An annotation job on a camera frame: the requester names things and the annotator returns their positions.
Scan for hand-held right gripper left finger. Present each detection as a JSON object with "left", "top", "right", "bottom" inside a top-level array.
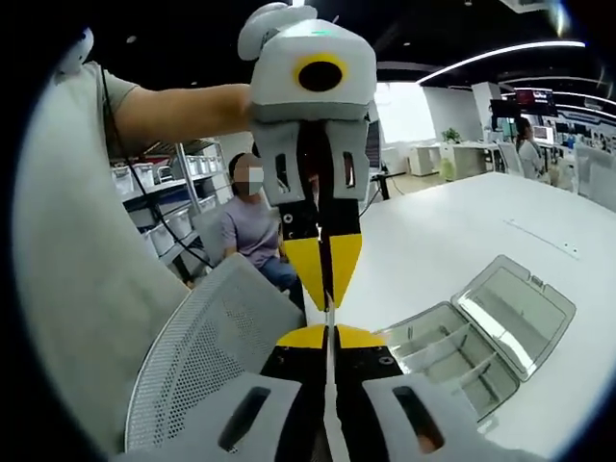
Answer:
[{"left": 115, "top": 323, "right": 334, "bottom": 462}]

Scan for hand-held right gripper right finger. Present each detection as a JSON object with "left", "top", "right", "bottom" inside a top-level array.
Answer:
[{"left": 335, "top": 324, "right": 548, "bottom": 462}]

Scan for clear plastic divider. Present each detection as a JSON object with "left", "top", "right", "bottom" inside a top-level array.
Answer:
[
  {"left": 398, "top": 321, "right": 473, "bottom": 361},
  {"left": 321, "top": 293, "right": 351, "bottom": 462}
]

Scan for clear grey guide fixture box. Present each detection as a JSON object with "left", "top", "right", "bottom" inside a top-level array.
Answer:
[{"left": 377, "top": 254, "right": 578, "bottom": 424}]

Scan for white mesh office chair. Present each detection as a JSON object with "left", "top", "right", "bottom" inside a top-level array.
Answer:
[{"left": 124, "top": 252, "right": 309, "bottom": 462}]

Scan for metal rack with white bins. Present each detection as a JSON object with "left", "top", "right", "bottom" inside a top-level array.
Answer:
[{"left": 110, "top": 139, "right": 230, "bottom": 283}]

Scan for white counter cabinet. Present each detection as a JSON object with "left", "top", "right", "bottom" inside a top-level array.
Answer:
[{"left": 408, "top": 141, "right": 504, "bottom": 178}]

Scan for white worn device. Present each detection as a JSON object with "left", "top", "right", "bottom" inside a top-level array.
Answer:
[{"left": 55, "top": 26, "right": 95, "bottom": 77}]

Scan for person's grey shirt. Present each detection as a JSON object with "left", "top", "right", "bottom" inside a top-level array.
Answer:
[{"left": 13, "top": 60, "right": 192, "bottom": 456}]

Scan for ceiling light strips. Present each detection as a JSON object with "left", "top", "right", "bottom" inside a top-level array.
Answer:
[{"left": 416, "top": 40, "right": 588, "bottom": 86}]

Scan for hanging display screen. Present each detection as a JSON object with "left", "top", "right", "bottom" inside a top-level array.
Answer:
[{"left": 513, "top": 88, "right": 559, "bottom": 117}]

